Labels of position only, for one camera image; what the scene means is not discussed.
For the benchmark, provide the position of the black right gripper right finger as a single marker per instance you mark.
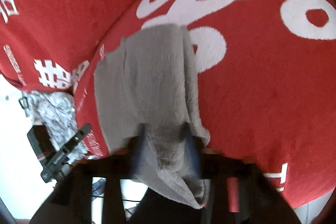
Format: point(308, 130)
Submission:
point(192, 161)

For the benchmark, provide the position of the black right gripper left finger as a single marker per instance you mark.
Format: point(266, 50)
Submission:
point(135, 147)

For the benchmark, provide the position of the grey knit small garment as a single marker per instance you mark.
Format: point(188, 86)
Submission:
point(151, 79)

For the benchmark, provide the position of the white patterned cloth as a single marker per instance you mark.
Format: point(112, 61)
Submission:
point(55, 110)

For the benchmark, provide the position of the red blanket with white lettering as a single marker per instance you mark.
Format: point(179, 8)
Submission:
point(266, 72)

